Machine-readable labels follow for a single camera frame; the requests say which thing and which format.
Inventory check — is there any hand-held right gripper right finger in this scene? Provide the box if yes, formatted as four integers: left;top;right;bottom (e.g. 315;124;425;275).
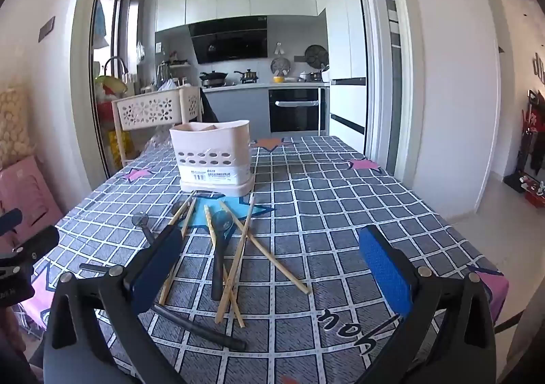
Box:
359;226;498;384

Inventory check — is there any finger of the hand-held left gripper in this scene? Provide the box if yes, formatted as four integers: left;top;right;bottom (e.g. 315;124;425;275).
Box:
0;226;59;272
0;209;23;237

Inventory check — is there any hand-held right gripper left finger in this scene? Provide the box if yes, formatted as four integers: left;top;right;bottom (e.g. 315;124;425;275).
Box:
43;226;186;384

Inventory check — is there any pink plastic utensil holder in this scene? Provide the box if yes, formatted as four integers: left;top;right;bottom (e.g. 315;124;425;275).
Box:
169;120;256;197

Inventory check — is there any pink cardboard box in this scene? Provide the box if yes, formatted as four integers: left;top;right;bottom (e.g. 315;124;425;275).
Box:
0;154;64;236

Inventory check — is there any grey checked star tablecloth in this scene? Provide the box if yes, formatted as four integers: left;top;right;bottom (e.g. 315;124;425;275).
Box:
13;135;509;384

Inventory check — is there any beige textured foam roll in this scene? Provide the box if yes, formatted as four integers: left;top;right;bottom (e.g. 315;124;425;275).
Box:
0;78;37;170

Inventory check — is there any yellow foil package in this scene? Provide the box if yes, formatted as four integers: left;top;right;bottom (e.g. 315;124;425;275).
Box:
106;131;124;170

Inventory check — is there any clear crumpled plastic bag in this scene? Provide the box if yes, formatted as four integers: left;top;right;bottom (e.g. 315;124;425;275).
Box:
142;126;175;153

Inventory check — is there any red bucket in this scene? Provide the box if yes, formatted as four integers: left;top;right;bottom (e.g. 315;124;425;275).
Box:
97;101;115;129

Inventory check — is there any white perforated plastic trolley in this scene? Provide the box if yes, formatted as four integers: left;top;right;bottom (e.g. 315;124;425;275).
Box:
111;85;203;167

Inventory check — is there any black floor stand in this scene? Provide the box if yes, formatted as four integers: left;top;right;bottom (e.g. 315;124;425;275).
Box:
503;173;529;193

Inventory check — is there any black chair back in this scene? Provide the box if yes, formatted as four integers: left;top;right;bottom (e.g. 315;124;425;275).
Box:
199;90;221;124

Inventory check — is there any red floor box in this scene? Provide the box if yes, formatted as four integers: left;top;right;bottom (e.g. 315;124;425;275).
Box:
525;186;545;208

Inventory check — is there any grey lower kitchen cabinet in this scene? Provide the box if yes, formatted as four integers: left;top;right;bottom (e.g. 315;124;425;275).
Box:
202;88;270;135

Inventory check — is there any black built-in oven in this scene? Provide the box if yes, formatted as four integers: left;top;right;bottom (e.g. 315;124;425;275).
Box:
268;87;328;133

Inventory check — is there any curved kitchen faucet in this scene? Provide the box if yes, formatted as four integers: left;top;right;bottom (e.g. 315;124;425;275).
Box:
103;56;129;84

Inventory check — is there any black wok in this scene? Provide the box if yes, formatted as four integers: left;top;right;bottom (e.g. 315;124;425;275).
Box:
199;71;229;88

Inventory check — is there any counter spice rack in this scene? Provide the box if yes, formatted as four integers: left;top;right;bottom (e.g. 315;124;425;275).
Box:
155;58;192;89

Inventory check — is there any blue hanging cloth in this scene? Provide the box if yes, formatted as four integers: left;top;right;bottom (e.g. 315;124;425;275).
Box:
94;1;107;38

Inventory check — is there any white refrigerator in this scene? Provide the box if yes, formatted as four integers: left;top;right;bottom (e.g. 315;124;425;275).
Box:
324;0;369;155

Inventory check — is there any black range hood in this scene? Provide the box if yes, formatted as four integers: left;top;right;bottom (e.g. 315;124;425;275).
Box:
188;15;269;65

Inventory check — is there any grey wall switch panel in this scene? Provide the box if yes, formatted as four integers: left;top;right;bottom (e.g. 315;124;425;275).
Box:
38;17;56;43

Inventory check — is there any dark round wall pan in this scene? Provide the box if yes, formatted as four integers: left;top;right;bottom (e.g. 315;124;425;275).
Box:
304;45;329;68

